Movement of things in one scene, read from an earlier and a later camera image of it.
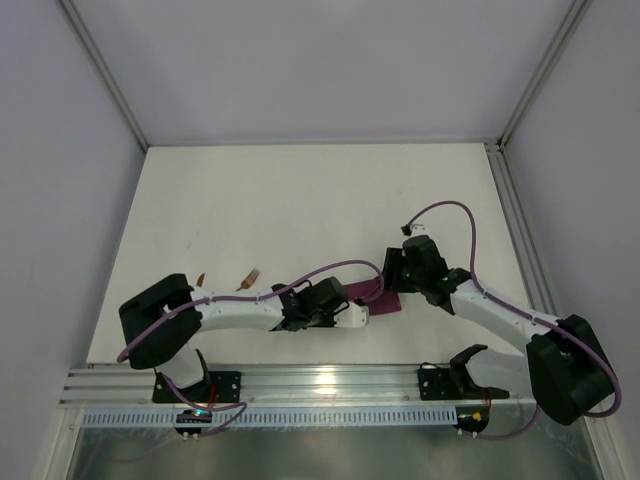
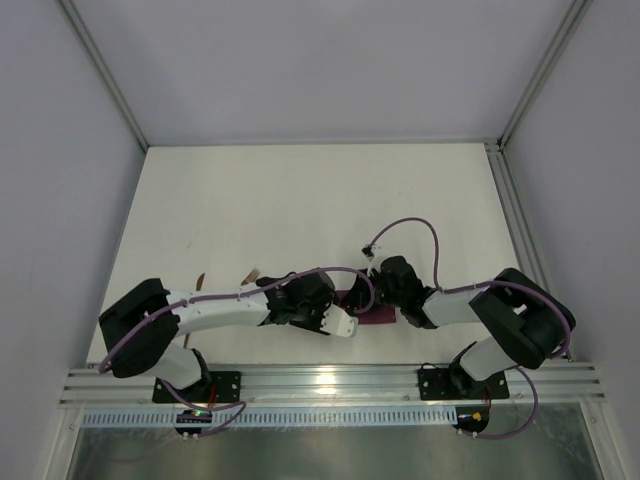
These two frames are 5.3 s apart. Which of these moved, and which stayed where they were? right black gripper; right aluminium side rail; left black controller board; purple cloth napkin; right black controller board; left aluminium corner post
Moved: right black gripper; purple cloth napkin
Stayed: right black controller board; right aluminium side rail; left black controller board; left aluminium corner post
